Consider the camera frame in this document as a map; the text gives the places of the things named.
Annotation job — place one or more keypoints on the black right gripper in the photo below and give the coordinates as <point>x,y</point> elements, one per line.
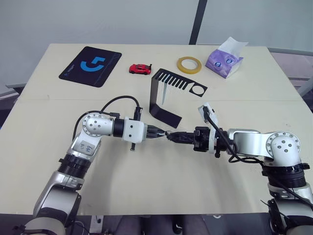
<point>201,139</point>

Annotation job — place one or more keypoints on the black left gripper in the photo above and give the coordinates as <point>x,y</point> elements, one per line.
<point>149,132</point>

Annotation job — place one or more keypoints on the small dark watch body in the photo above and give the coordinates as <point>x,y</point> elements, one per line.
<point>167,134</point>

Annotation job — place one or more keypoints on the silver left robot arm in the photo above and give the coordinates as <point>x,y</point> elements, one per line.
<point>96,126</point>

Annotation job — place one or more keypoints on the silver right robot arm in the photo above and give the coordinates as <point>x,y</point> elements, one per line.
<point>281,147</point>

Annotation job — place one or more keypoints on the black slotted watch stand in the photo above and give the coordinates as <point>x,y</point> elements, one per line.
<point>154,98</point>

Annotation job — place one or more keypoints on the red toy car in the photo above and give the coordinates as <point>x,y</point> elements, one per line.
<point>139,69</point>

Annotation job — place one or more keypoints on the yellow adhesive tape roll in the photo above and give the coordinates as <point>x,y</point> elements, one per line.
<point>181,66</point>

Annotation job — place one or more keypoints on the purple tissue pack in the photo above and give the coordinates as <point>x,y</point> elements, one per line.
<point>221,62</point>

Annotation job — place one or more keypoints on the black mouse pad blue logo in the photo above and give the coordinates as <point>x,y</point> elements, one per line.
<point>90,66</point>

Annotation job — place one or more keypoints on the white box under table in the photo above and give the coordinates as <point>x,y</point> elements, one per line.
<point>96,226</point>

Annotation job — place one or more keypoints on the dark vertical pole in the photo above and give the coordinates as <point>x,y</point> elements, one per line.
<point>198,22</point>

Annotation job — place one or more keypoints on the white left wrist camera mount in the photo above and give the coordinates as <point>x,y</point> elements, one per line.
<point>133,129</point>

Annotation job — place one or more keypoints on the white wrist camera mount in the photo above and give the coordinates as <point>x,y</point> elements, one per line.
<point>133,129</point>
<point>207,112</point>

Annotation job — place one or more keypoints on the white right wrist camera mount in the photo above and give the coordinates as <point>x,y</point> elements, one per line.
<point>207,112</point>

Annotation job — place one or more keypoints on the grey metal frame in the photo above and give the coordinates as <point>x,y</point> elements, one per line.
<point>14,85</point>

